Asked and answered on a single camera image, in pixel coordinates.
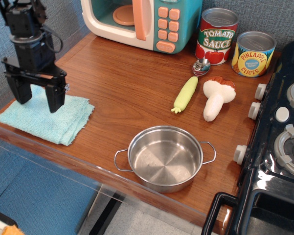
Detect white stove knob middle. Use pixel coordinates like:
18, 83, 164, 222
248, 102, 261, 120

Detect stainless steel pot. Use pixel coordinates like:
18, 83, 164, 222
124, 125, 217, 193

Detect plush mushroom toy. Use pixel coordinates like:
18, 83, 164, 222
203, 76, 236, 122

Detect pineapple slices can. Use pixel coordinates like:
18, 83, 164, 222
231, 31, 276, 78

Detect light blue cloth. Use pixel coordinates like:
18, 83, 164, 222
0, 85, 95, 146

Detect tomato sauce can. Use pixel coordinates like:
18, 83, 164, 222
195, 8, 239, 65

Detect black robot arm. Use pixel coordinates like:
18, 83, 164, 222
0, 0, 68, 113

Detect white stove knob upper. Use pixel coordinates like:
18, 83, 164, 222
254, 83, 267, 101

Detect spoon with green handle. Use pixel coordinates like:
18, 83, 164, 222
171, 59, 211, 114

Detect orange plate in microwave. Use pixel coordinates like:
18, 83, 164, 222
113, 5, 135, 26

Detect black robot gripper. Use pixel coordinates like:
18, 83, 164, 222
2, 36, 69, 113

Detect black toy stove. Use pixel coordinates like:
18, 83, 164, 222
202, 41, 294, 235

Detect toy microwave teal and cream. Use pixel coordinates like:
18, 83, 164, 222
81, 0, 203, 54

